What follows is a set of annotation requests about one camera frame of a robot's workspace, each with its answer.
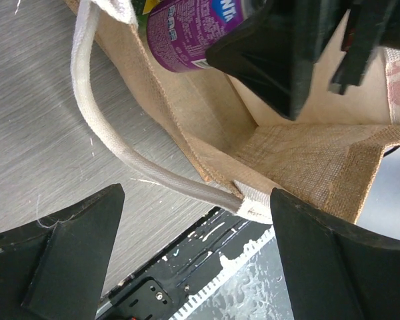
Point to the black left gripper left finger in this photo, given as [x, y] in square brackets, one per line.
[55, 268]

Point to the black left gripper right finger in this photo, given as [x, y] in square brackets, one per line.
[334, 269]

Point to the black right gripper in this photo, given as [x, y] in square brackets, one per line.
[273, 52]

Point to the purple Fanta can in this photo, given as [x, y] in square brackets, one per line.
[179, 32]

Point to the tan canvas tote bag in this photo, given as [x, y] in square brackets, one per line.
[329, 157]

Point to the green Perrier glass bottle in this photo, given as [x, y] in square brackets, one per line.
[142, 10]

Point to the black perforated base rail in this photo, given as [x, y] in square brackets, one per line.
[188, 270]

